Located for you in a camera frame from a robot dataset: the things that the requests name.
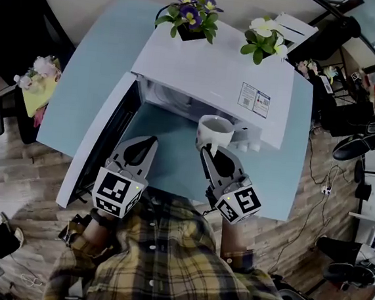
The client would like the black swivel chair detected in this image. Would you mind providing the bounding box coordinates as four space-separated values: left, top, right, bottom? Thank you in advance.
287 10 363 66

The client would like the black wristband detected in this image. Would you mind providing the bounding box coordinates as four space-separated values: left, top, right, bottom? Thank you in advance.
88 207 117 228

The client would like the purple flower potted plant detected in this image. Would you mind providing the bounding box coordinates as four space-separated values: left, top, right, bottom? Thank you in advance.
153 0 227 47

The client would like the person's right forearm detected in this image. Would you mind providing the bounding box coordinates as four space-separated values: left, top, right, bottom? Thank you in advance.
217 213 252 262

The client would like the black office chair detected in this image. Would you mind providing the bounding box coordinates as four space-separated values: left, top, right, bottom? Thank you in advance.
0 0 81 149

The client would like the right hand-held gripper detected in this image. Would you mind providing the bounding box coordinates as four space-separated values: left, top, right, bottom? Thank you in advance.
193 144 268 227

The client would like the yellow plaid shirt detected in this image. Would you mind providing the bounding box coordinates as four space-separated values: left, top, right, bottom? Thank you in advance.
43 184 314 300

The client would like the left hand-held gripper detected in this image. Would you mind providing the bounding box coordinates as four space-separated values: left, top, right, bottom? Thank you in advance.
89 130 160 222

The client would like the white ceramic mug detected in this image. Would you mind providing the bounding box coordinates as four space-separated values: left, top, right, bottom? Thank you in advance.
194 113 237 158

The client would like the white flower potted plant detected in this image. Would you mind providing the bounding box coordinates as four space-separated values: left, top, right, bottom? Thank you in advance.
238 14 292 69

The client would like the person's left forearm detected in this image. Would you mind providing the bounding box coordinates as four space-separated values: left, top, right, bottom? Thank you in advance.
79 207 120 263

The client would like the white coiled cable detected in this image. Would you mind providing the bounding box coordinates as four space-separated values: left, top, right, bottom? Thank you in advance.
18 272 45 289

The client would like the white microwave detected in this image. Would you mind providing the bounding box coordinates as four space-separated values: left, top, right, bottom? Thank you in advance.
55 5 301 230

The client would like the black floor cable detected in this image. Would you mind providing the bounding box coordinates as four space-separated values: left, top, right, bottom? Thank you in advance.
267 158 339 280

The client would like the white box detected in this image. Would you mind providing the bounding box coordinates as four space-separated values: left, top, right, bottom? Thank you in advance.
271 11 320 56

